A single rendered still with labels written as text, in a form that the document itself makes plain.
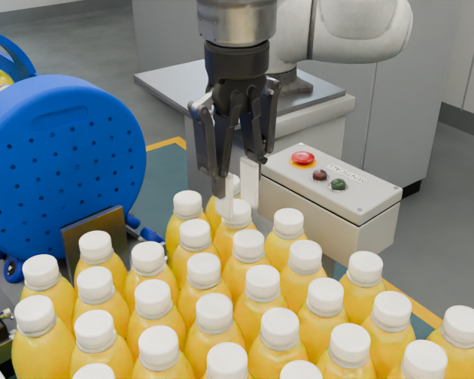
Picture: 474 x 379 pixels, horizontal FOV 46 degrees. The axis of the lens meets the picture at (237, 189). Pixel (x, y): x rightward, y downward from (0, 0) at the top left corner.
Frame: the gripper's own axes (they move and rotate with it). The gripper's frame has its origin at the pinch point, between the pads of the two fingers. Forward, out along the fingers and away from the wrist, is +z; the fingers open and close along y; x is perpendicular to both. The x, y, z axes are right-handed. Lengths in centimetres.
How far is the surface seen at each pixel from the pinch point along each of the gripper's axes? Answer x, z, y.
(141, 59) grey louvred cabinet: -285, 88, -159
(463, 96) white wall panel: -101, 90, -270
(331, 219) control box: 7.3, 6.1, -11.3
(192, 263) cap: 5.8, 2.7, 11.8
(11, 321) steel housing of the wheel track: -24.8, 25.7, 26.1
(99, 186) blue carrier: -23.4, 6.9, 8.4
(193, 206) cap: -4.3, 3.0, 4.1
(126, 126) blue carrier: -23.5, -1.7, 2.5
